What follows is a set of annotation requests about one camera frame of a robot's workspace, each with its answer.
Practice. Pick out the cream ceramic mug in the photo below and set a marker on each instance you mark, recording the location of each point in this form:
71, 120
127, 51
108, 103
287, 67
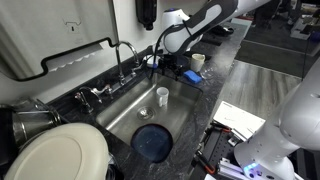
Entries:
197, 62

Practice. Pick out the black dish rack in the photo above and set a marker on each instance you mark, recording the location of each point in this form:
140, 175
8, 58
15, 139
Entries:
5, 133

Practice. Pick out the stainless steel sink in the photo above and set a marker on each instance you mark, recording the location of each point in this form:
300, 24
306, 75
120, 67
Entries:
126, 110

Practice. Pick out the steel pot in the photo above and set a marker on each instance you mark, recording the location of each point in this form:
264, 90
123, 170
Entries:
33, 125

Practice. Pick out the black perforated base board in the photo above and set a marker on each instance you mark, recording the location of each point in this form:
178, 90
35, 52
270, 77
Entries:
220, 146

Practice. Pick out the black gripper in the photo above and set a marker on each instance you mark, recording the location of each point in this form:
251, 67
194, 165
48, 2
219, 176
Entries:
171, 62

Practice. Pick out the chrome faucet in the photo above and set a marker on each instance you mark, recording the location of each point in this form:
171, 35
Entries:
118, 66

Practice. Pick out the small dark blue plate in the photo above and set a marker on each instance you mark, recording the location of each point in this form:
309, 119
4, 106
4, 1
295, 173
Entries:
151, 143

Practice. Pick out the clear glass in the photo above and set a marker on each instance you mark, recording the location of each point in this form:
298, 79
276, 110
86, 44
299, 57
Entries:
208, 71

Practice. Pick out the aluminium extrusion bar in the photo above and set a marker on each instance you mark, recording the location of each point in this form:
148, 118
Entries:
238, 137
231, 170

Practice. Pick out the metal sink drain strainer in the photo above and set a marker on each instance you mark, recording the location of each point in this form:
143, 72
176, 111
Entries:
145, 113

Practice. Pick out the chrome side sprayer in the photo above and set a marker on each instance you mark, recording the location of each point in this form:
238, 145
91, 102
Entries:
83, 100

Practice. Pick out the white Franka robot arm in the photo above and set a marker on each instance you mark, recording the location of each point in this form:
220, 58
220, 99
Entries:
300, 116

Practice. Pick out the orange black clamp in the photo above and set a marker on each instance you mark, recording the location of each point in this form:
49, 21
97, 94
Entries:
206, 165
220, 127

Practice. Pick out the paper towel dispenser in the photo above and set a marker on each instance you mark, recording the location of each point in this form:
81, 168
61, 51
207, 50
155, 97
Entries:
50, 26

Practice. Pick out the blue sponge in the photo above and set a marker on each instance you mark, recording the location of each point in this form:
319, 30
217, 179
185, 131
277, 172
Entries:
192, 76

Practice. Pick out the black wall soap dispenser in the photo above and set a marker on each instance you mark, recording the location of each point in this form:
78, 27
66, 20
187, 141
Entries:
146, 13

